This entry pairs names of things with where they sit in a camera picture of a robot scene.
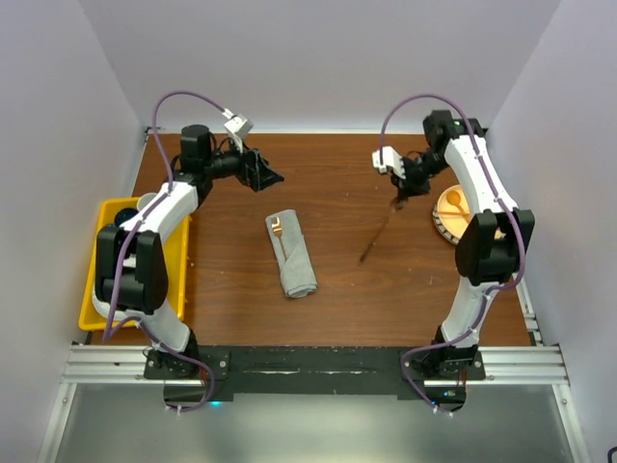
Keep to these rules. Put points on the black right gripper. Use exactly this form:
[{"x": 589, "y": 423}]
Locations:
[{"x": 408, "y": 187}]

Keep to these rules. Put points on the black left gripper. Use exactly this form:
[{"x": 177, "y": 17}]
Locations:
[{"x": 254, "y": 171}]

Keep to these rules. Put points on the copper metal spoon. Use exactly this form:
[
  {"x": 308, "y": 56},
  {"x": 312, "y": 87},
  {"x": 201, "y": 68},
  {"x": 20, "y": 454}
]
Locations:
[{"x": 381, "y": 231}]

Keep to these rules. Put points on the copper metal fork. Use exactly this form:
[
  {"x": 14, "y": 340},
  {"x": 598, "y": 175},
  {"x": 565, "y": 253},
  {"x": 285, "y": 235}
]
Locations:
[{"x": 276, "y": 228}]

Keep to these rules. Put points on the grey cloth napkin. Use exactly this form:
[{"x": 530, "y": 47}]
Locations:
[{"x": 297, "y": 275}]

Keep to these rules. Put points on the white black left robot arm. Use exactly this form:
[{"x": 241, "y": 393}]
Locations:
[{"x": 131, "y": 280}]

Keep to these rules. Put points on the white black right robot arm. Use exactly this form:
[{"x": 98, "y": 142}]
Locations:
[{"x": 449, "y": 146}]

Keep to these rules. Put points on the orange plastic spoon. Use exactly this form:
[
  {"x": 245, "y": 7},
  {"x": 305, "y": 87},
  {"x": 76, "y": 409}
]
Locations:
[{"x": 454, "y": 198}]

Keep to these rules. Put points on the orange divided plate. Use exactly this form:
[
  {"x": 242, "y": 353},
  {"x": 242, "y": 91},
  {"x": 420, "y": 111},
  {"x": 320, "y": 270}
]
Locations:
[{"x": 450, "y": 228}]

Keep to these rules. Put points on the grey ceramic mug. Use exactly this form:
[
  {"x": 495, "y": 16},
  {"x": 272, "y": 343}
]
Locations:
[{"x": 145, "y": 200}]

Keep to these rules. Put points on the dark blue ceramic cup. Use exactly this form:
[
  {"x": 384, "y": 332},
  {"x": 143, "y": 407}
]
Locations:
[{"x": 124, "y": 215}]

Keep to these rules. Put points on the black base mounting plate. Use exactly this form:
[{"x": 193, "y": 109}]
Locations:
[{"x": 417, "y": 368}]

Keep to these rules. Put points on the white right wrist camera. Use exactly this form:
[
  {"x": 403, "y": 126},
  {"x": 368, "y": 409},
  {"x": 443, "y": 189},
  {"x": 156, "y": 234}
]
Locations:
[{"x": 388, "y": 160}]

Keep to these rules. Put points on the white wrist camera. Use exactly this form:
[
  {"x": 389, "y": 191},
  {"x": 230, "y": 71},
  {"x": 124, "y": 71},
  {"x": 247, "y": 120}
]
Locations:
[
  {"x": 388, "y": 160},
  {"x": 237, "y": 127}
]

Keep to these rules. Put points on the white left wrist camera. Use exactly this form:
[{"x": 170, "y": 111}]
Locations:
[{"x": 237, "y": 127}]

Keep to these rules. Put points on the aluminium right frame rail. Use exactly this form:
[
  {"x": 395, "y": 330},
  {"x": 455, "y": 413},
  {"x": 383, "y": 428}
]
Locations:
[{"x": 501, "y": 233}]

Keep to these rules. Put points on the aluminium frame rail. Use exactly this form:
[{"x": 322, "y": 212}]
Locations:
[
  {"x": 116, "y": 364},
  {"x": 501, "y": 233}
]

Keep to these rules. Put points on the aluminium front frame rail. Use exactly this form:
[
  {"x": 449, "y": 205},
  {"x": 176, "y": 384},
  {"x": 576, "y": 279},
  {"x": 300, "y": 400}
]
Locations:
[{"x": 116, "y": 364}]

